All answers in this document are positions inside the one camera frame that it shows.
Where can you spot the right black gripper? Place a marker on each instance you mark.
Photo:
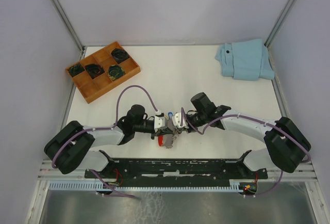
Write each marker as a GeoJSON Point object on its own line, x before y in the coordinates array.
{"type": "Point", "coordinates": [188, 129]}

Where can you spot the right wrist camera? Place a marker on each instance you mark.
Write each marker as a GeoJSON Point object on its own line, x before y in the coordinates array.
{"type": "Point", "coordinates": [179, 121]}

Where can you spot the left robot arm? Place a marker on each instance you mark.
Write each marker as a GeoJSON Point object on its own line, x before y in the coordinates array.
{"type": "Point", "coordinates": [71, 147]}

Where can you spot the light blue folded cloth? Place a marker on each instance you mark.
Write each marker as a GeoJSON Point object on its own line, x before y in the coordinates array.
{"type": "Point", "coordinates": [247, 60]}

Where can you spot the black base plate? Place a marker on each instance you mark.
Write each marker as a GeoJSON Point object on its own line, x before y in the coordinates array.
{"type": "Point", "coordinates": [171, 172]}

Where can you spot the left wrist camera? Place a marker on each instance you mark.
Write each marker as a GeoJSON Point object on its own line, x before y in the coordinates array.
{"type": "Point", "coordinates": [160, 120]}

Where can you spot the metal key holder red handle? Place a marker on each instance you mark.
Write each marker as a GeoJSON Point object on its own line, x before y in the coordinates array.
{"type": "Point", "coordinates": [168, 140]}

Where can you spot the black green rolled band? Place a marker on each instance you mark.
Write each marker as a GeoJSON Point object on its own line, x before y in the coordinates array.
{"type": "Point", "coordinates": [115, 72]}

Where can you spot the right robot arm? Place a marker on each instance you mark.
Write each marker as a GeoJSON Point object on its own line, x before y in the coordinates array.
{"type": "Point", "coordinates": [286, 146]}

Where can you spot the black rolled band back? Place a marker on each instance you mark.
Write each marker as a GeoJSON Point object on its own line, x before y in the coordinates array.
{"type": "Point", "coordinates": [119, 55]}

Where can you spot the black yellow rolled band left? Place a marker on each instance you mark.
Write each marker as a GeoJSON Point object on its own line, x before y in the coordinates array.
{"type": "Point", "coordinates": [75, 69]}

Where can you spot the wooden compartment tray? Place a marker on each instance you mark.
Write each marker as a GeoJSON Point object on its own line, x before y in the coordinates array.
{"type": "Point", "coordinates": [92, 89]}

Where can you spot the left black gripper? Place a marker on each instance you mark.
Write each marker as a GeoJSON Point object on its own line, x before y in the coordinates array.
{"type": "Point", "coordinates": [161, 132]}

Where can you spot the black red rolled band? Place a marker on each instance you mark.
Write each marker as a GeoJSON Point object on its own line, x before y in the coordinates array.
{"type": "Point", "coordinates": [94, 70]}

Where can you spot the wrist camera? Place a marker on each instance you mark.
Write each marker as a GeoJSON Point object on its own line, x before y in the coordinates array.
{"type": "Point", "coordinates": [160, 120]}
{"type": "Point", "coordinates": [179, 121]}

